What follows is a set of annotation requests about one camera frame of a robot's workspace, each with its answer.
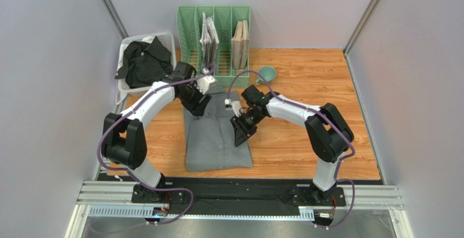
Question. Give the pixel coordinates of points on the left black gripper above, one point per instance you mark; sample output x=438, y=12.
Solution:
x=196, y=108

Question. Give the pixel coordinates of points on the aluminium frame rail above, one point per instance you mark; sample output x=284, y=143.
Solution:
x=111, y=199

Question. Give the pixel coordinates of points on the teal cup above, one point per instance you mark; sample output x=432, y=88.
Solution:
x=266, y=72

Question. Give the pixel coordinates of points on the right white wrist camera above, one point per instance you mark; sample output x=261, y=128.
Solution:
x=234, y=106

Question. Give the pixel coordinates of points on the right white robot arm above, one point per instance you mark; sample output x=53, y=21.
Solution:
x=328, y=132

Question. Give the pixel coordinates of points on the brown books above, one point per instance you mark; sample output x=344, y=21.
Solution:
x=240, y=45

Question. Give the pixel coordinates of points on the green file organizer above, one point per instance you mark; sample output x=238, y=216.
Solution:
x=189, y=20

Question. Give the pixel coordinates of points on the white laundry basket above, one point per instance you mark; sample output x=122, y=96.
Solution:
x=166, y=38

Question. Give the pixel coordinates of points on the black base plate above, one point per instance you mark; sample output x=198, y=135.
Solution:
x=240, y=197

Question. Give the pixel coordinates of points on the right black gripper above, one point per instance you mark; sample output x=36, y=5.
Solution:
x=241, y=124

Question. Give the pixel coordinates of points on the black striped shirt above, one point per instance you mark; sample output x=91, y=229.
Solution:
x=144, y=63

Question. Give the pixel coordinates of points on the grey long sleeve shirt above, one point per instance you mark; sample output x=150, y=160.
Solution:
x=209, y=139

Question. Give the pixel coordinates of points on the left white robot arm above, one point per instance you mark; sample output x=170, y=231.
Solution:
x=123, y=140

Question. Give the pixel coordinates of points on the grey magazines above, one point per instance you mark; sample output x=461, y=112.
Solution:
x=209, y=41

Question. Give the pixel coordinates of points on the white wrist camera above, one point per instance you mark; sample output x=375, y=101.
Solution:
x=234, y=106
x=206, y=81

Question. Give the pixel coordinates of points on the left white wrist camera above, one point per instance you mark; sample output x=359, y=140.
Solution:
x=206, y=81

